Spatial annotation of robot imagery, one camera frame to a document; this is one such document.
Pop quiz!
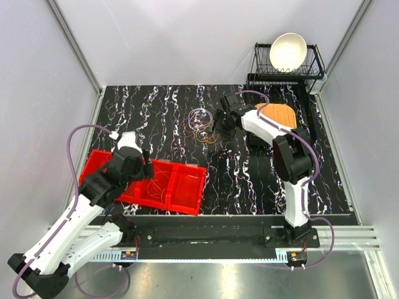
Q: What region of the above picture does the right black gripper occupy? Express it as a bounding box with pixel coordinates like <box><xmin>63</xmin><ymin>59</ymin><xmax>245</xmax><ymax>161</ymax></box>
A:
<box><xmin>207</xmin><ymin>109</ymin><xmax>237</xmax><ymax>143</ymax></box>

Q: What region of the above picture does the white pink cable coil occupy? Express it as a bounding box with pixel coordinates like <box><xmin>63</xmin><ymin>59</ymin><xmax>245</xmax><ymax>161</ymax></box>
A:
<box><xmin>186</xmin><ymin>108</ymin><xmax>214</xmax><ymax>130</ymax></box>

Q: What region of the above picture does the orange cable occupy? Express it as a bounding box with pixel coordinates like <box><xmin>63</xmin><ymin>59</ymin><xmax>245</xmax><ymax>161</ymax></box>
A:
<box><xmin>146</xmin><ymin>168</ymin><xmax>172</xmax><ymax>203</ymax></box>

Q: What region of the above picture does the red divided plastic bin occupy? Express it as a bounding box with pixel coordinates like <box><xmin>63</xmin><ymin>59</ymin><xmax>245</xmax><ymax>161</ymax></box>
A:
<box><xmin>77</xmin><ymin>147</ymin><xmax>206</xmax><ymax>216</ymax></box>

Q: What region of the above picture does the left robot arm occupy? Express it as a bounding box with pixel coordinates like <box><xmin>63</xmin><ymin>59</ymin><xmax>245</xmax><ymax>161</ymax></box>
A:
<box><xmin>7</xmin><ymin>146</ymin><xmax>155</xmax><ymax>298</ymax></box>

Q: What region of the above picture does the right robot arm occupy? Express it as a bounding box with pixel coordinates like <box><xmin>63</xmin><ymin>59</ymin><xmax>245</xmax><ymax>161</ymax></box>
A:
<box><xmin>211</xmin><ymin>93</ymin><xmax>319</xmax><ymax>247</ymax></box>

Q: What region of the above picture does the orange woven mat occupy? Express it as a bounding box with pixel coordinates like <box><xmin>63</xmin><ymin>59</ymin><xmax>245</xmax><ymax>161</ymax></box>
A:
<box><xmin>255</xmin><ymin>103</ymin><xmax>297</xmax><ymax>129</ymax></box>

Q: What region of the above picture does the black square tray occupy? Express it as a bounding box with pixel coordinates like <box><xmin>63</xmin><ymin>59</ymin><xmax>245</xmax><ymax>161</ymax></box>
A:
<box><xmin>254</xmin><ymin>92</ymin><xmax>317</xmax><ymax>145</ymax></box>

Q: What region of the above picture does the white bowl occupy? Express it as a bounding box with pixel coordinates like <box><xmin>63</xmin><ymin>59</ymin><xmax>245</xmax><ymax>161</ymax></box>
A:
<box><xmin>269</xmin><ymin>32</ymin><xmax>307</xmax><ymax>72</ymax></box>

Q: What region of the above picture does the white cup on rack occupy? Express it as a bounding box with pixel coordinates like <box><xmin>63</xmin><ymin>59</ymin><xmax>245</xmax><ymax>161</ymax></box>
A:
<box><xmin>307</xmin><ymin>74</ymin><xmax>328</xmax><ymax>95</ymax></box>

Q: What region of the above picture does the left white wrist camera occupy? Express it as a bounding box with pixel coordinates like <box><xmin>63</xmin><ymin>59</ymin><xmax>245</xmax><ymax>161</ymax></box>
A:
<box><xmin>109</xmin><ymin>131</ymin><xmax>142</xmax><ymax>153</ymax></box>

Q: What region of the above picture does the dark red thin cable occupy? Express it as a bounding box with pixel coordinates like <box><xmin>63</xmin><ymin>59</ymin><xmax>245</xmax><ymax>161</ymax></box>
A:
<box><xmin>165</xmin><ymin>113</ymin><xmax>203</xmax><ymax>150</ymax></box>

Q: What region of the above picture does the black wire dish rack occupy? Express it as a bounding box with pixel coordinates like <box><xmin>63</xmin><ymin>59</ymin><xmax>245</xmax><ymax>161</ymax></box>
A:
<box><xmin>246</xmin><ymin>43</ymin><xmax>325</xmax><ymax>88</ymax></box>

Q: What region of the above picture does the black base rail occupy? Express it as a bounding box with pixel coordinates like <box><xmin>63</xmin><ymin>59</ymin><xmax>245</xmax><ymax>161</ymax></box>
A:
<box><xmin>102</xmin><ymin>214</ymin><xmax>320</xmax><ymax>249</ymax></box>

